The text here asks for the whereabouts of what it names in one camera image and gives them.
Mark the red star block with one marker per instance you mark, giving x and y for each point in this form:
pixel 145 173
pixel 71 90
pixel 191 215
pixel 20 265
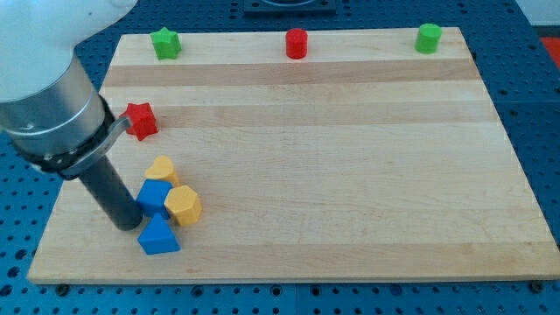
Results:
pixel 143 120

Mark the blue triangle block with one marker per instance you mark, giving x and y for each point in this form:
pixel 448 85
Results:
pixel 157 237

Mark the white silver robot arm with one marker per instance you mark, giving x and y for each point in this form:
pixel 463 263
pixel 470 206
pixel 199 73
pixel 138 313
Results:
pixel 50 108

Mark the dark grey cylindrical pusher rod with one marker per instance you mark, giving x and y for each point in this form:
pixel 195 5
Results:
pixel 105 185

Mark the yellow heart block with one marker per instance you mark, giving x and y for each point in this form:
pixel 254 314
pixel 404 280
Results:
pixel 164 169

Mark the red cylinder block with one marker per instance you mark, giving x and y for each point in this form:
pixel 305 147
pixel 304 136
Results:
pixel 296 43

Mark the yellow hexagon block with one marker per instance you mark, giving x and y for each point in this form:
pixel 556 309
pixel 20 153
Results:
pixel 183 205

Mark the wooden board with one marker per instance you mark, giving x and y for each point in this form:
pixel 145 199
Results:
pixel 366 161

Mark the green cylinder block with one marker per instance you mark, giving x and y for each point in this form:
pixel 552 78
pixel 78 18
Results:
pixel 427 38

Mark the green star block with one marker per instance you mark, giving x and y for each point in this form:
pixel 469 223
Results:
pixel 166 44

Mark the blue cube block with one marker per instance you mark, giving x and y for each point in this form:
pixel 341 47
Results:
pixel 152 196

